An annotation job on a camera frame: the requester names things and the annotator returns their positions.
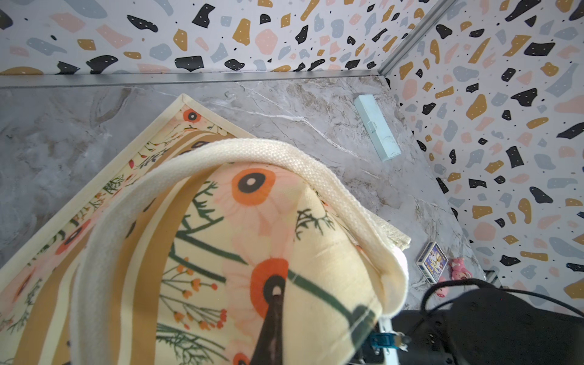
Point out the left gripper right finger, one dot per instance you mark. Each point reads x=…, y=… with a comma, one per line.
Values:
x=361, y=324

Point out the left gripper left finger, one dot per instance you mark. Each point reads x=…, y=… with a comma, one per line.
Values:
x=269, y=348

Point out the cream floral canvas bag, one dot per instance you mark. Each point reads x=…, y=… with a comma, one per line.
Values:
x=172, y=254

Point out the light mint pencil case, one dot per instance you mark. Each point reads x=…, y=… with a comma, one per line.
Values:
x=377, y=127

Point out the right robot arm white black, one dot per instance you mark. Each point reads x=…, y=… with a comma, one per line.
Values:
x=473, y=322

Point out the playing card box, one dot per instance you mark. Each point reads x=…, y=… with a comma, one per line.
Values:
x=432, y=262

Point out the small pink toy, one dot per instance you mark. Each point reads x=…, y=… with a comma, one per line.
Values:
x=458, y=271

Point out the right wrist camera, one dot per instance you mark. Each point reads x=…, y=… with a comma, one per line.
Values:
x=385, y=342

